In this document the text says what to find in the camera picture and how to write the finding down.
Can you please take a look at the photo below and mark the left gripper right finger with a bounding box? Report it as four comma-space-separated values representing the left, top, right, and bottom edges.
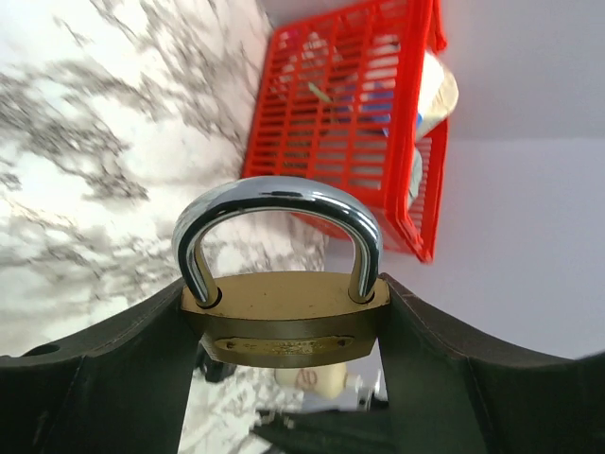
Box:
379, 273, 604, 453

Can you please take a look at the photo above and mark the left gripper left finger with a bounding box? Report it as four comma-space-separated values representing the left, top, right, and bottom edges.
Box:
1, 281, 199, 453

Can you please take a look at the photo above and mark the large brass padlock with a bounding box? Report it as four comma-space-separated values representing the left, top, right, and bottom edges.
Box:
172, 176, 389, 369

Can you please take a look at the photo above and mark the white plastic bottle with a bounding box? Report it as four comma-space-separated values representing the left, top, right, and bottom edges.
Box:
274, 363, 363, 400

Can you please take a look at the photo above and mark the beige paper roll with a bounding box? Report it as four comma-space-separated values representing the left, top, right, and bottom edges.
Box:
415, 51, 459, 140

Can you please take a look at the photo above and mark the red plastic basket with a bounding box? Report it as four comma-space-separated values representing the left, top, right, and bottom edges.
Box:
243, 1, 448, 263

